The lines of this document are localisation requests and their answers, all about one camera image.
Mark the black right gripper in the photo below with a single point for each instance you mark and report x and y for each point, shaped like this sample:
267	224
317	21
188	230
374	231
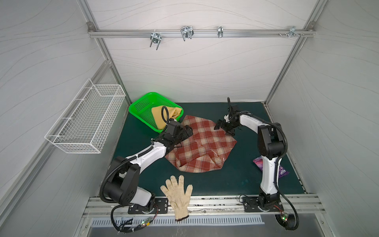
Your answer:
224	125

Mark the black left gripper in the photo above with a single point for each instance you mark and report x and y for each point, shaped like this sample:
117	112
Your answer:
184	135

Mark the red plaid skirt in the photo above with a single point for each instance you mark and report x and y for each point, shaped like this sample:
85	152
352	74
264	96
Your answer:
206	150

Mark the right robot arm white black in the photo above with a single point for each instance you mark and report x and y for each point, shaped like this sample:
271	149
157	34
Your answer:
272	145

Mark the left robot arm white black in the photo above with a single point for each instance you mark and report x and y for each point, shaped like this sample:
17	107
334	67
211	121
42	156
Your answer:
121	183

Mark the yellow tan skirt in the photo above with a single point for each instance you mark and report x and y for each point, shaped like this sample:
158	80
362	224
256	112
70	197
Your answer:
162	114

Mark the green plastic basket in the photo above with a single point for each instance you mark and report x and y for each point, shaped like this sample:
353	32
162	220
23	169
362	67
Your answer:
142	108

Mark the white knit work glove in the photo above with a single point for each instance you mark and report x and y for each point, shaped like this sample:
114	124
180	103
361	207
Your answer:
178	196

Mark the purple snack packet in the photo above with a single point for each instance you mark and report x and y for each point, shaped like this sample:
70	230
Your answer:
259	163

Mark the metal u-bolt hook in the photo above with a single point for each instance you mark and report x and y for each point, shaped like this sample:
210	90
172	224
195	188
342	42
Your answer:
155	39
187	32

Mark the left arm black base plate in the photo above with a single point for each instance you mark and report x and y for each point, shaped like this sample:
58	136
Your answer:
155	205

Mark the white wire basket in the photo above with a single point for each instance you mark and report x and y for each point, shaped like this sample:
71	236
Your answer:
85	124

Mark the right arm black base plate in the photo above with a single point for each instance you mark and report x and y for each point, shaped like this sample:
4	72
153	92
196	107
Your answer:
252	204

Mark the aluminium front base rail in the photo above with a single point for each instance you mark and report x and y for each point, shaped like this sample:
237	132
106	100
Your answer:
216	205

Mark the aluminium cross rail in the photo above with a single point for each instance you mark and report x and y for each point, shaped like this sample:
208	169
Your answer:
213	33

